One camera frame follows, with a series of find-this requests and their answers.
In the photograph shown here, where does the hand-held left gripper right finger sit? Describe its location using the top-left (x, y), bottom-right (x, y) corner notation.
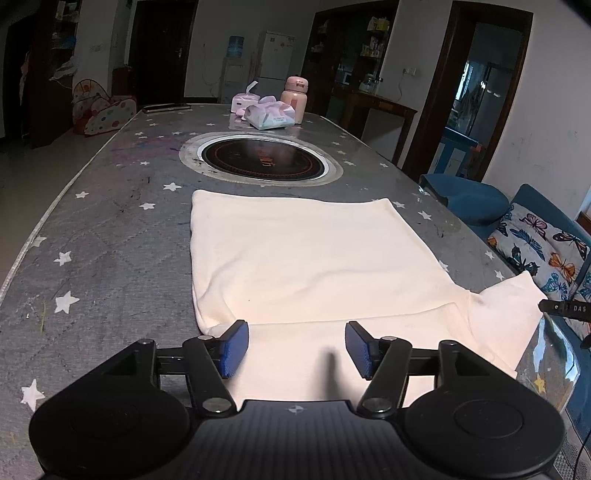
top-left (345, 320), bottom-right (481, 418)

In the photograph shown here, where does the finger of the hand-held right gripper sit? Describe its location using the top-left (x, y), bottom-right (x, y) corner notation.
top-left (538, 299), bottom-right (591, 320)

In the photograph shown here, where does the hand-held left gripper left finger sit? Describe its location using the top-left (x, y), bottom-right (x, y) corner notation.
top-left (108, 320), bottom-right (250, 418)

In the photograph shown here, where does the cream white garment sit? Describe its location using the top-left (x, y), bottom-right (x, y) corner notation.
top-left (191, 189), bottom-right (548, 402)

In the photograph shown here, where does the butterfly print cushion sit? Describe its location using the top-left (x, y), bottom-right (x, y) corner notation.
top-left (487, 203), bottom-right (589, 303)

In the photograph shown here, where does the blue sofa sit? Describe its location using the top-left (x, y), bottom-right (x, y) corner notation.
top-left (419, 173), bottom-right (591, 480)

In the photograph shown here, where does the grey star print tablecloth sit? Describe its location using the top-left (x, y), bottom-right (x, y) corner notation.
top-left (0, 102), bottom-right (578, 416)

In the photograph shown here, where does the blue cabinet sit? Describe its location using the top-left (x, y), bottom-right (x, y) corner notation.
top-left (434, 126), bottom-right (485, 181)

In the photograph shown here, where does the round black induction cooktop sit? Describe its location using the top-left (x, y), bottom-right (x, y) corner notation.
top-left (179, 131), bottom-right (344, 186)

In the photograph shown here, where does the white tissue pack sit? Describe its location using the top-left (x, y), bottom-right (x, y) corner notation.
top-left (244, 95), bottom-right (296, 130)

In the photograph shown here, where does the pink tissue pack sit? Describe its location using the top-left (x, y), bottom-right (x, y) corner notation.
top-left (230, 82), bottom-right (262, 117)

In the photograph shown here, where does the dark wooden side table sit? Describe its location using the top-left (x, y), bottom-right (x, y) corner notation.
top-left (339, 88), bottom-right (419, 167)

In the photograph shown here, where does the pink insulated bottle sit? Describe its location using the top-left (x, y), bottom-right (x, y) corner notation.
top-left (280, 76), bottom-right (308, 125)

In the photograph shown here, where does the dotted children's play tent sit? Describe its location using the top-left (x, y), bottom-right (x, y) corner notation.
top-left (72, 78), bottom-right (138, 136)

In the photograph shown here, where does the white water dispenser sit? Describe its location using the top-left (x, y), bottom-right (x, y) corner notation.
top-left (221, 58), bottom-right (247, 103)

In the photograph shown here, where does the white refrigerator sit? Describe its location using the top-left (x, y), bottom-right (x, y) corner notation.
top-left (255, 31), bottom-right (296, 100)

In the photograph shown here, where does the tall wooden display cabinet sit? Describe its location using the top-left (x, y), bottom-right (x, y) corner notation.
top-left (302, 0), bottom-right (400, 125)

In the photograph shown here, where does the dark wooden door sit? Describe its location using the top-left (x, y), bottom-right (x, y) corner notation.
top-left (127, 0), bottom-right (199, 107)

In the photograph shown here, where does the wooden shelf unit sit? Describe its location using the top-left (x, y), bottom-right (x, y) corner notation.
top-left (28, 0), bottom-right (84, 148)

